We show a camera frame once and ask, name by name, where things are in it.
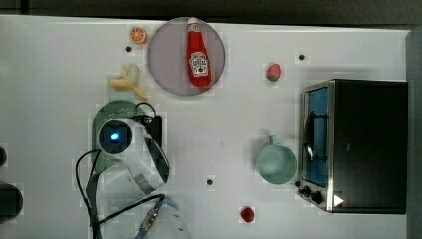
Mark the grey round plate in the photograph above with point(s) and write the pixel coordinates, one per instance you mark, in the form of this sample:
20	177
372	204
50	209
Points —
167	56

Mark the black cylinder upper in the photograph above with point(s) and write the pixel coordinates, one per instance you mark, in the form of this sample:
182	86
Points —
3	156

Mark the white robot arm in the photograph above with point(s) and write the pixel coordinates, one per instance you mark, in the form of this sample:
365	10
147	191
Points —
123	200

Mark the black cylinder lower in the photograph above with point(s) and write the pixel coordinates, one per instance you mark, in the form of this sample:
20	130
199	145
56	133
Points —
11	202

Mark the peeled banana toy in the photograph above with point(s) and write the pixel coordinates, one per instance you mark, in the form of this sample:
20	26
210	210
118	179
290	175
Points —
129	81

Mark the strawberry toy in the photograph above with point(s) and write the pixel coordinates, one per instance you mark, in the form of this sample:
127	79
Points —
274	72

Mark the green plastic strainer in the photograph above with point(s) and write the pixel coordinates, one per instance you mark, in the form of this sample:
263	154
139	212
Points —
113	110

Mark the orange slice toy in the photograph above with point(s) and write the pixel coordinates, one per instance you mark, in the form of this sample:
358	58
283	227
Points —
138	35

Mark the blue plastic cup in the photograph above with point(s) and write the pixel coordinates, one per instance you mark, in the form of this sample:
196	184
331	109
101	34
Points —
169	202

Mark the black cylinder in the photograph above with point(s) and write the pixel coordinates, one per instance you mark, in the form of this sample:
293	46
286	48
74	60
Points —
11	202
3	156

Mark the toaster oven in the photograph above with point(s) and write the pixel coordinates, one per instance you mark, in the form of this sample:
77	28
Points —
353	153

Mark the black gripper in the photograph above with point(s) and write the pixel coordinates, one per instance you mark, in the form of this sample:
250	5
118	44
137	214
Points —
153	125

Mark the small red tomato toy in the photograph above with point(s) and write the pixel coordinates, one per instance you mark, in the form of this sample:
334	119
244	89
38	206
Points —
247	214

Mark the red ketchup bottle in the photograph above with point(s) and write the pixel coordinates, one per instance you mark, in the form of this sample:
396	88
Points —
198	63

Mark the light green mug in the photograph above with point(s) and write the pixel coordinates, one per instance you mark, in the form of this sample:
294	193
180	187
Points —
275	163

